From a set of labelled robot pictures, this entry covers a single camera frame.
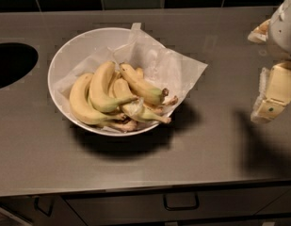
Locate black round sink hole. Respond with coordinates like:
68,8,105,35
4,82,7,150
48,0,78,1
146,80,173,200
0,42,39,89

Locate white round bowl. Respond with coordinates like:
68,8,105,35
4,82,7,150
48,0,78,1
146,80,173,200
48,27,159,137

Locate black drawer handle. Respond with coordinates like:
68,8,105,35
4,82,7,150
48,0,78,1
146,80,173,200
163,192,200,211

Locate white paper liner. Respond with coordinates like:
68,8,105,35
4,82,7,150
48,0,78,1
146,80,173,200
53,22,209,134

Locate hidden inner yellow banana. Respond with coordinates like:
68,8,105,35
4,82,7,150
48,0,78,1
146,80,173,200
107,67,145,99

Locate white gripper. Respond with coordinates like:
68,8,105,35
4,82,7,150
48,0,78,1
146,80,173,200
248,0,291,123

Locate grey drawer front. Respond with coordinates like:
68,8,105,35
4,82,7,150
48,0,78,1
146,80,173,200
65,186,291,226

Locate black left cabinet handle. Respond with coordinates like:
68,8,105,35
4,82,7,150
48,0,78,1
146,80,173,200
34,197,55,218

